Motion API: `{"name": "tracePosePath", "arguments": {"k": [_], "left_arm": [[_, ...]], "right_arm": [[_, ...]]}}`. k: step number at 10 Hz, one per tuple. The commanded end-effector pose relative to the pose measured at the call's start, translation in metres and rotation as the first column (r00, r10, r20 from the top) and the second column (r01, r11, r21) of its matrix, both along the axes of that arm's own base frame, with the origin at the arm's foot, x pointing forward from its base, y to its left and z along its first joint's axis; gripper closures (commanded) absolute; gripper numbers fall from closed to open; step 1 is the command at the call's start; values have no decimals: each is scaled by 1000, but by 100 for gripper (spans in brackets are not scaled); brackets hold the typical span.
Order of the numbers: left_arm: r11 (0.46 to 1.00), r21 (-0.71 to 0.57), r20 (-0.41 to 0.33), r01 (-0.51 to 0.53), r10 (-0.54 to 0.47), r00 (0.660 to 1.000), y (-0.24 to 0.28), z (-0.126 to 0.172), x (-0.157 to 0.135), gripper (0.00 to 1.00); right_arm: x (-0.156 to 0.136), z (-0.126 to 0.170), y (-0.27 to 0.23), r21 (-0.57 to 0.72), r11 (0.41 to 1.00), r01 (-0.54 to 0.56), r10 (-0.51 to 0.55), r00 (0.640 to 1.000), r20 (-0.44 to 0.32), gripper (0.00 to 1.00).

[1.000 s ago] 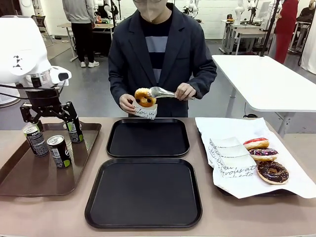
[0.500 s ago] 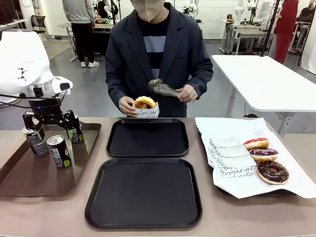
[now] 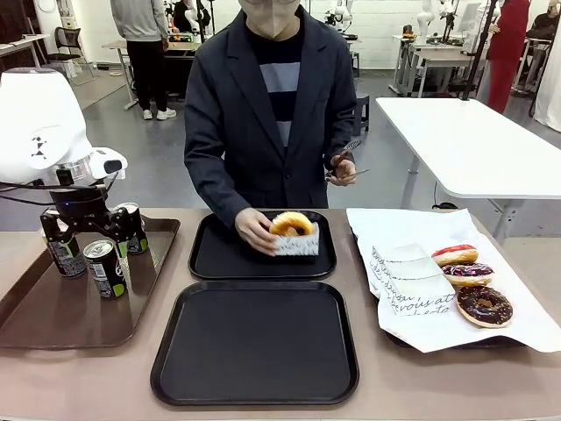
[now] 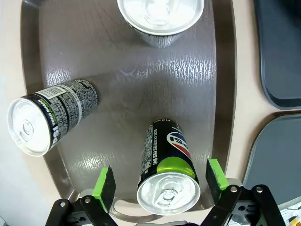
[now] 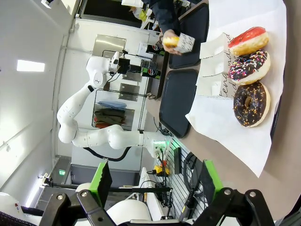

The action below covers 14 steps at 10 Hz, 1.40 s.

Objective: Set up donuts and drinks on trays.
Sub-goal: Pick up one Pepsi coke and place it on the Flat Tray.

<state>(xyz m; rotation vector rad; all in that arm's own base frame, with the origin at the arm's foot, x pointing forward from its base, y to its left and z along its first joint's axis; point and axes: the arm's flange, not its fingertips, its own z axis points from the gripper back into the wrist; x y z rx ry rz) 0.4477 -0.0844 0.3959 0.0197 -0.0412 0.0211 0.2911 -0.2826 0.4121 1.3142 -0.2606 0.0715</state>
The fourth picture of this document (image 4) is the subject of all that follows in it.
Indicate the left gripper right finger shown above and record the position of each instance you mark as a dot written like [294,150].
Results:
[215,179]

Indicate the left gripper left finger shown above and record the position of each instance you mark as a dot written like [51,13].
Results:
[105,188]

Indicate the black Pepsi can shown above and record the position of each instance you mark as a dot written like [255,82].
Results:
[164,153]
[160,14]
[63,106]

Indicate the dark blue-grey serving tray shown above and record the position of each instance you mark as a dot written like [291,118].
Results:
[282,58]
[277,160]

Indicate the brown plastic serving tray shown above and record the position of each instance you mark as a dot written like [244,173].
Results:
[141,94]

